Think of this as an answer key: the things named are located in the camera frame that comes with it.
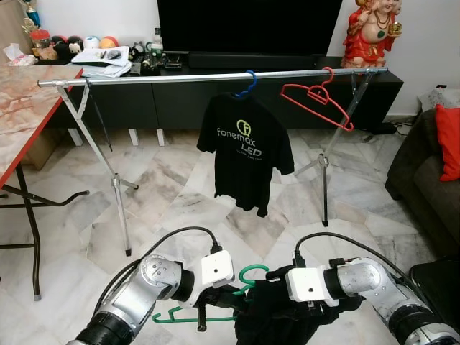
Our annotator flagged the black stool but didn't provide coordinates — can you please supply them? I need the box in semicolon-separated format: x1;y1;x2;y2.
410;257;460;331

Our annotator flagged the red Buddha statue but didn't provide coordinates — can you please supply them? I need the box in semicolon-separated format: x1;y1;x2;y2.
341;0;403;69

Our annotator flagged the black printed T-shirt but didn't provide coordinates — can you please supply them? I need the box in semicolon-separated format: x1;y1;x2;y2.
196;92;295;218

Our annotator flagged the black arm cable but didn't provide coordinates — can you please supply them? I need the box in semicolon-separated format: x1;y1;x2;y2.
293;231;410;288
108;226;220;303

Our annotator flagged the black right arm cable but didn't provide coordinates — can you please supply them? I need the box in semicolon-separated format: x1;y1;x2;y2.
293;231;410;288

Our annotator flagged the plain black garment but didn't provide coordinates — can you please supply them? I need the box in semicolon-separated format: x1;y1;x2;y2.
235;277;364;345

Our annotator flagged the red plastic hanger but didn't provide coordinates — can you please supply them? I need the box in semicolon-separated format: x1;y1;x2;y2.
280;67;355;133

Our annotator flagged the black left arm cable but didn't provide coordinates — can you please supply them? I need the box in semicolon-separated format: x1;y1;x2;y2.
108;226;220;303

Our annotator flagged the white paper stack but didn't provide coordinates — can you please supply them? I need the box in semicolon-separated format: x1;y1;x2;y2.
72;45;132;78

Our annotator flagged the green plastic hanger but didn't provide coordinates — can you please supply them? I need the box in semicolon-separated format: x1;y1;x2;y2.
152;264;270;324

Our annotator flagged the black thin hanger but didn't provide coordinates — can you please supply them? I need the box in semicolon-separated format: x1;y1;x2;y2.
85;83;114;152

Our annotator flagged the black mouse plush toy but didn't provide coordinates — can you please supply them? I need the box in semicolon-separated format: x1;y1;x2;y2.
54;34;83;55

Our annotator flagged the marble table with red edge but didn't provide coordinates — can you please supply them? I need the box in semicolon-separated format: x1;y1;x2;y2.
0;65;91;301

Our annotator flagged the blue plastic hanger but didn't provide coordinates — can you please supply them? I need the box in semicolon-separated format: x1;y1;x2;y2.
234;70;259;99

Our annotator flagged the jar with red lid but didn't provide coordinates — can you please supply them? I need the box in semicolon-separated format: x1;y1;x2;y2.
30;29;58;60

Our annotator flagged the blue and gold trophy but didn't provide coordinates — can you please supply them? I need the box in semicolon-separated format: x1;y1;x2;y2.
22;0;40;29

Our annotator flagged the black television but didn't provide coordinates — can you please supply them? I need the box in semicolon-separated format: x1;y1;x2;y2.
157;0;344;57

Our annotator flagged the dark sofa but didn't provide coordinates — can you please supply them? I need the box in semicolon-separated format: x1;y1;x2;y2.
385;108;460;259

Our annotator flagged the black TV console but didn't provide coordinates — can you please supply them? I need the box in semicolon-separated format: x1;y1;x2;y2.
54;54;405;134

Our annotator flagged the silver metal clothes rack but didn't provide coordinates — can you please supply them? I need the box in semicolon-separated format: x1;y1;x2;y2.
37;67;389;257

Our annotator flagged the pink tissue box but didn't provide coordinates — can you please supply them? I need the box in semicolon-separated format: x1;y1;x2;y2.
2;43;37;67

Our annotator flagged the black remote control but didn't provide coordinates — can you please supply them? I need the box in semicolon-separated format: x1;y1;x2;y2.
133;50;162;75

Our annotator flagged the red cushion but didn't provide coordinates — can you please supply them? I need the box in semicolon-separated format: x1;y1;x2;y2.
434;104;460;183

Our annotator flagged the black soundbar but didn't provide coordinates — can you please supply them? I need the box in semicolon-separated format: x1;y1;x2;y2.
185;52;317;70

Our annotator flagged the light wooden cabinet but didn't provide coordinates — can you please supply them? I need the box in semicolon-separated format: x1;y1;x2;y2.
0;0;37;65

